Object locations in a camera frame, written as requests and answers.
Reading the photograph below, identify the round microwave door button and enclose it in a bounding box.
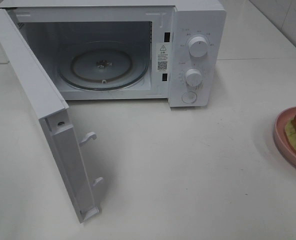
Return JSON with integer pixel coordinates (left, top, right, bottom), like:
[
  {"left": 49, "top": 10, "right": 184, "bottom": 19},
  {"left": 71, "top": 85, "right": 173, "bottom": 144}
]
[{"left": 181, "top": 91, "right": 197, "bottom": 104}]

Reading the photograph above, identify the white microwave knob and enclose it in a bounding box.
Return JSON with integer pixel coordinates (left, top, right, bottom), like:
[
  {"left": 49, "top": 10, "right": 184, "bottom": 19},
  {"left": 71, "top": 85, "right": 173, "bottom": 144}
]
[
  {"left": 188, "top": 35, "right": 209, "bottom": 58},
  {"left": 184, "top": 68, "right": 203, "bottom": 87}
]

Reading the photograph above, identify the white microwave door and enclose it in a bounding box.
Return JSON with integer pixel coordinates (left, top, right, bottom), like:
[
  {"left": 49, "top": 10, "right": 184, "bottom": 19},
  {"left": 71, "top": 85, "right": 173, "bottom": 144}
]
[{"left": 0, "top": 9, "right": 103, "bottom": 223}]

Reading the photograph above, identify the pink round plate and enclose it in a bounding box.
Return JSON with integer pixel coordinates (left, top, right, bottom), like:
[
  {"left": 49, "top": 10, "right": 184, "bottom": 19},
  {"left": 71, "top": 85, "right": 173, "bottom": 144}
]
[{"left": 273, "top": 106, "right": 296, "bottom": 167}]

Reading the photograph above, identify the warning label with QR code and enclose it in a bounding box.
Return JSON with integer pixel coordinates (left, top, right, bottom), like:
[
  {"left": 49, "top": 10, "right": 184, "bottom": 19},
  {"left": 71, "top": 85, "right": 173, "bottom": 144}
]
[{"left": 155, "top": 42, "right": 171, "bottom": 73}]

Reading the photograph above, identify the white microwave oven body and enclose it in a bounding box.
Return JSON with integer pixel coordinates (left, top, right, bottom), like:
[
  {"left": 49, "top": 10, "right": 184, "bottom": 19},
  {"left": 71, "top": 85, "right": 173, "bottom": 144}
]
[{"left": 0, "top": 0, "right": 226, "bottom": 107}]

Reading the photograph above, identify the glass microwave turntable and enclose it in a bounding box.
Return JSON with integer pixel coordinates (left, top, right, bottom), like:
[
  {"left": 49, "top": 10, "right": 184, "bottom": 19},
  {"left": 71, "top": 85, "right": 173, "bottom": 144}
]
[{"left": 57, "top": 41, "right": 151, "bottom": 91}]

